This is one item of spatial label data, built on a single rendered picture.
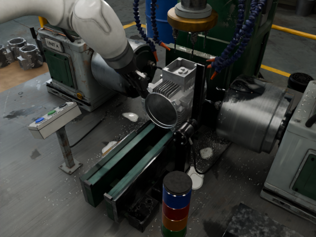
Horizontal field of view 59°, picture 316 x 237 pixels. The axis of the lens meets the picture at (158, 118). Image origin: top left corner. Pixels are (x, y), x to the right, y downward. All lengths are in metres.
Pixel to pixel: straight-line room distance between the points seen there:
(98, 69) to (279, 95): 0.73
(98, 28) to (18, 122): 0.89
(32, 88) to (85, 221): 0.93
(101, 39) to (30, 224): 0.67
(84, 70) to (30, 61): 2.02
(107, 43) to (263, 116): 0.53
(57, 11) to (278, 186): 0.88
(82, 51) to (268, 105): 0.79
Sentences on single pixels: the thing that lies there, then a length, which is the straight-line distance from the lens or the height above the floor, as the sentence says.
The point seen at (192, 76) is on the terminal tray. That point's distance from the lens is 1.09.
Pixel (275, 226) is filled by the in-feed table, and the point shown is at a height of 0.92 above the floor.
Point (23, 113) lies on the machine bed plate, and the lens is 1.55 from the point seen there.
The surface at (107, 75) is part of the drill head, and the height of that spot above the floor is 1.05.
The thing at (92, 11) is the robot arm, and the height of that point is 1.45.
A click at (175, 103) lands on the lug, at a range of 1.00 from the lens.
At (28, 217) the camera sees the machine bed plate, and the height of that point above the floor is 0.80.
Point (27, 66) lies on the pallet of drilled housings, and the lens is 3.36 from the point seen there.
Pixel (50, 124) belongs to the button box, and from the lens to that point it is 1.00.
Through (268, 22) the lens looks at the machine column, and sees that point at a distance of 1.43.
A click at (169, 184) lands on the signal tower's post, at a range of 0.58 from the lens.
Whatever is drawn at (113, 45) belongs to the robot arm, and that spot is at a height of 1.36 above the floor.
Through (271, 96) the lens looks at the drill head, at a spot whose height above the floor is 1.16.
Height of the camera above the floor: 1.68
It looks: 40 degrees down
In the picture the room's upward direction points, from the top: straight up
